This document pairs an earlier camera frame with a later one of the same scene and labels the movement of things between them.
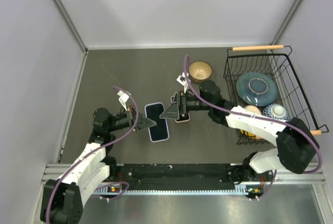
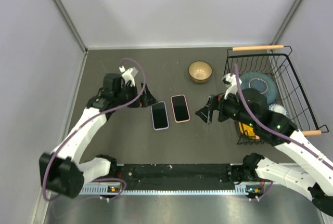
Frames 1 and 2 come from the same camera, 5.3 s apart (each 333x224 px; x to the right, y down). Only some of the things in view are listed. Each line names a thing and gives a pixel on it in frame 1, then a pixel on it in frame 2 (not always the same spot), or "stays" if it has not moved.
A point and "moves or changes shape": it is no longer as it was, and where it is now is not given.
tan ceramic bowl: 200,71 stays
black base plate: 183,176 stays
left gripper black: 143,122 to 146,100
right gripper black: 173,112 to 217,102
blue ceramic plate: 256,88 stays
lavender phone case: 159,132 moves or changes shape
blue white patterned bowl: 276,111 stays
